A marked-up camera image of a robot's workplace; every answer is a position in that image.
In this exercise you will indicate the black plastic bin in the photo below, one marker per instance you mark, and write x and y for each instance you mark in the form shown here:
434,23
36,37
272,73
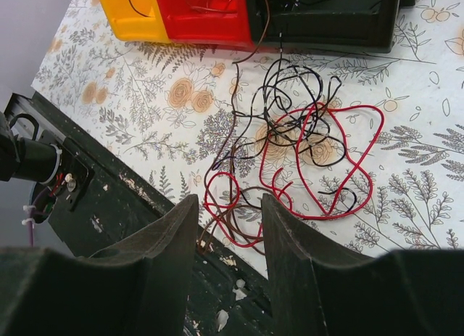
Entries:
334,25

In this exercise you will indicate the red plastic bin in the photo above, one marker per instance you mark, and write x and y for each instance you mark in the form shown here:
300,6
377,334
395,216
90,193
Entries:
219,22

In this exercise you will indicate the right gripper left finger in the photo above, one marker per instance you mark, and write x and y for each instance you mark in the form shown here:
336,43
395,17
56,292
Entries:
137,286

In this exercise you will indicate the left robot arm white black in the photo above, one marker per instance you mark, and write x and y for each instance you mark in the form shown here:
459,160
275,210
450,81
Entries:
27,159

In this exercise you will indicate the yellow plastic bin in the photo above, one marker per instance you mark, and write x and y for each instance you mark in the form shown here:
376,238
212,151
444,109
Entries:
135,20

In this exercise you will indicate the floral table mat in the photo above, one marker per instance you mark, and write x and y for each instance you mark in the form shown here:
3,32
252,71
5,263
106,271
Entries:
367,147

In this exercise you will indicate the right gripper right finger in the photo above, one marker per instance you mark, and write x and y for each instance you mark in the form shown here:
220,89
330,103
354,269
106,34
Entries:
319,287

